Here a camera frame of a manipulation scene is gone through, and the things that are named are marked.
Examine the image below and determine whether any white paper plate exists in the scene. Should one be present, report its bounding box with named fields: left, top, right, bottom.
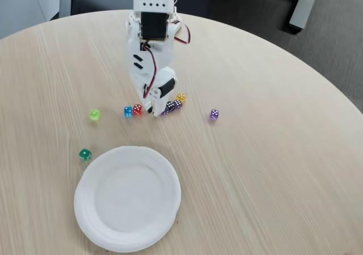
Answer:
left=73, top=145, right=182, bottom=253

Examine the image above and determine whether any dark green translucent die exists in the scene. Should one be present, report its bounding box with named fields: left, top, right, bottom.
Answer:
left=78, top=148, right=92, bottom=162

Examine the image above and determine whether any grey desk leg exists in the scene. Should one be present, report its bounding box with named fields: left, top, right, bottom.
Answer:
left=289, top=0, right=321, bottom=31

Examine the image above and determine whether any white cabinet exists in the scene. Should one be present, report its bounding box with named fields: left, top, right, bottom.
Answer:
left=0, top=0, right=71, bottom=39

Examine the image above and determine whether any red black servo cable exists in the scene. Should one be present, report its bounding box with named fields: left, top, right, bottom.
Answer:
left=170, top=20, right=192, bottom=45
left=141, top=39, right=158, bottom=99

